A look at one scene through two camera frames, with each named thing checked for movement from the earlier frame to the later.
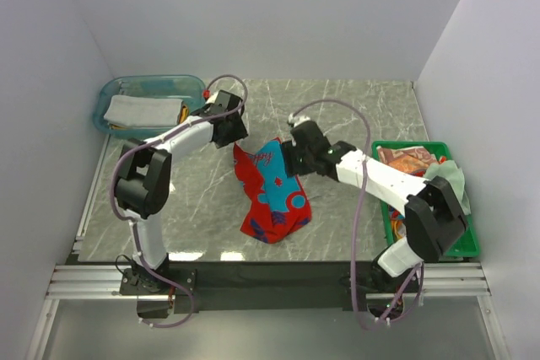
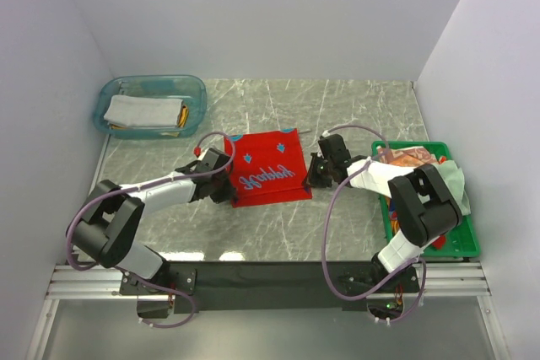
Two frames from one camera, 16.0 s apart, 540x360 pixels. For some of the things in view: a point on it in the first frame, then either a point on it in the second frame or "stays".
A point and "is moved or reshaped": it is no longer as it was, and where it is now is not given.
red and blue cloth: x=278 y=205 is moved or reshaped
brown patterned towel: x=407 y=158 stays
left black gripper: x=240 y=132 → x=227 y=193
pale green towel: x=454 y=175 stays
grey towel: x=139 y=110 stays
